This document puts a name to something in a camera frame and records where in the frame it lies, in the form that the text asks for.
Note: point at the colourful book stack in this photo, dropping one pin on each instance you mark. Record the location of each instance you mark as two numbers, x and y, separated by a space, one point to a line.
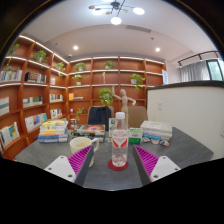
53 131

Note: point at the dark blue office chair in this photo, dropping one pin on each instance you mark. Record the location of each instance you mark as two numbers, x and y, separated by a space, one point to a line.
99 116

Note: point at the white partition board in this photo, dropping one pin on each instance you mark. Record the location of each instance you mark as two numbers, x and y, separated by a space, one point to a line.
196 108

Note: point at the ceiling chandelier lamp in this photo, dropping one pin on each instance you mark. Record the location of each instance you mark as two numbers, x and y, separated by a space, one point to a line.
114 8

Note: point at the orange wooden bookshelf wall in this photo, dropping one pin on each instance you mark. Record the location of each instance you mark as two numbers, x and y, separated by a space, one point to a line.
36 83

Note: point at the clear plastic water bottle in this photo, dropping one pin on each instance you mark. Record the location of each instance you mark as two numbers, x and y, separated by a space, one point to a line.
120 133

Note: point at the red round coaster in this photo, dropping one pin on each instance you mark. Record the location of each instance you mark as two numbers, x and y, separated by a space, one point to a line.
112 167

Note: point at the tan chair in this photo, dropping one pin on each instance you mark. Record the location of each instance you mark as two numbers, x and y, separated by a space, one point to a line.
136 116

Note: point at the wooden artist mannequin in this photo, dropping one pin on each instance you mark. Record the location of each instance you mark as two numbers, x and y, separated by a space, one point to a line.
124 99

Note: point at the potted plant behind chair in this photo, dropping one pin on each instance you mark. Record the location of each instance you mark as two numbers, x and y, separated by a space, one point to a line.
105 96

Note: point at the dark book stack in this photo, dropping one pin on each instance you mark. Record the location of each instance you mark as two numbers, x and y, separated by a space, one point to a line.
90 131

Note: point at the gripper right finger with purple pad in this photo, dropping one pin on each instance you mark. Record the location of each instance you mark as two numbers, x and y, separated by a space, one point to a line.
151 167

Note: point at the green white carton box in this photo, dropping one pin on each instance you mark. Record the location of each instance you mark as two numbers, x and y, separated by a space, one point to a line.
135 135

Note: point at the cream ceramic mug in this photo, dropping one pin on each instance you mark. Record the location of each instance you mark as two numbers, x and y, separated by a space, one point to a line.
81 145

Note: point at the grey curtain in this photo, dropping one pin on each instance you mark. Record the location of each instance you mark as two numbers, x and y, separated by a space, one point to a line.
195 72

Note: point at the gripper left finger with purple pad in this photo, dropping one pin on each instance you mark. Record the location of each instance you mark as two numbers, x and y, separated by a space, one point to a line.
73 168

